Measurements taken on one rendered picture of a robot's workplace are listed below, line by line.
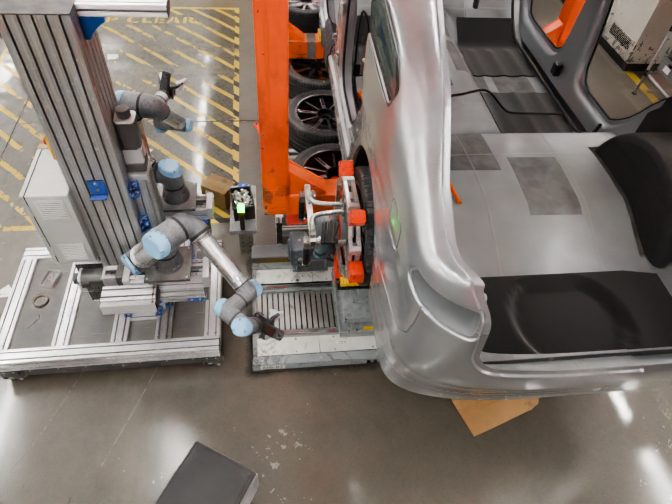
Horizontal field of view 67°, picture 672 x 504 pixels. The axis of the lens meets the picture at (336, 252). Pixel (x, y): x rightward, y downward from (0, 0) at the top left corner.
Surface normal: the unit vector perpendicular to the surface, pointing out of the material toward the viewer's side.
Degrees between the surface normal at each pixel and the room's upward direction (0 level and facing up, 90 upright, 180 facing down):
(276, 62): 90
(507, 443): 0
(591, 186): 2
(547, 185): 2
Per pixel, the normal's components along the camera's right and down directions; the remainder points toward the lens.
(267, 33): 0.11, 0.76
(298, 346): 0.07, -0.64
